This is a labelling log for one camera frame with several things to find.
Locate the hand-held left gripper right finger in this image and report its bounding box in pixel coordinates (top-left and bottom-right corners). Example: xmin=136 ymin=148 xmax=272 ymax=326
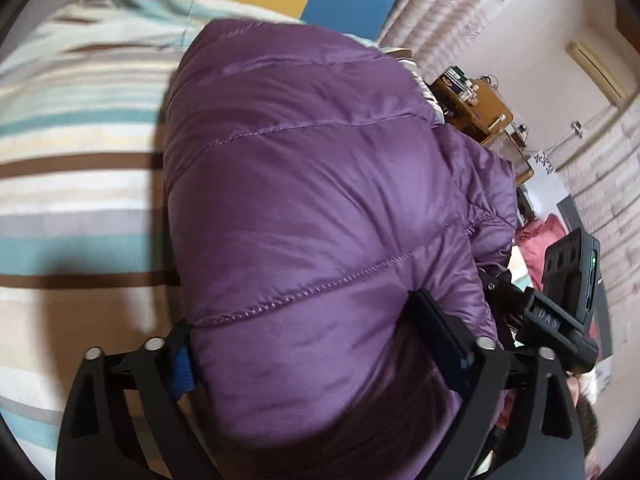
xmin=407 ymin=287 xmax=587 ymax=480

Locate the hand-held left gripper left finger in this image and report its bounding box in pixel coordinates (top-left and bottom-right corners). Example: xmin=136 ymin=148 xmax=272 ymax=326
xmin=55 ymin=319 xmax=222 ymax=480

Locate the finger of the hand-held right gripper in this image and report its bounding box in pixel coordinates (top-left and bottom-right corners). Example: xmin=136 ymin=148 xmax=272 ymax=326
xmin=477 ymin=265 xmax=540 ymax=333

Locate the purple quilted down jacket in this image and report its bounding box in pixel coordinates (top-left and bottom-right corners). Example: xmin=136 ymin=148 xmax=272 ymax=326
xmin=162 ymin=17 xmax=519 ymax=480

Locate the person's right forearm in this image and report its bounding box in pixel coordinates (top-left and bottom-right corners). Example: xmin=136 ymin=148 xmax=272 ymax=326
xmin=567 ymin=377 xmax=608 ymax=480

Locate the pink cloth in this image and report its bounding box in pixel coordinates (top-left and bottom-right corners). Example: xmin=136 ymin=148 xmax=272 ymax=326
xmin=515 ymin=212 xmax=567 ymax=292

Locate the patterned white curtain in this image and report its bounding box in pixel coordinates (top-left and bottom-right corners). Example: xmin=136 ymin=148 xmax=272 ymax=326
xmin=555 ymin=107 xmax=640 ymax=321
xmin=377 ymin=0 xmax=553 ymax=63

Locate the wooden shelf unit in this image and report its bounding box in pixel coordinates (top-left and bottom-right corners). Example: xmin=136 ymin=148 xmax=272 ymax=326
xmin=429 ymin=66 xmax=535 ymax=187

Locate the striped bed cover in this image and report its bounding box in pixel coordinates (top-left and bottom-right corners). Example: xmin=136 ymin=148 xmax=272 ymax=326
xmin=0 ymin=0 xmax=443 ymax=480

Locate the striped pillow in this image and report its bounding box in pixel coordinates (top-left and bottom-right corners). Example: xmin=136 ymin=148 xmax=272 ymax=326
xmin=47 ymin=0 xmax=301 ymax=56

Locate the wall air conditioner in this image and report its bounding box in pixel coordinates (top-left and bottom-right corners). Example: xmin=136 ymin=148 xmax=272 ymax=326
xmin=565 ymin=40 xmax=629 ymax=107

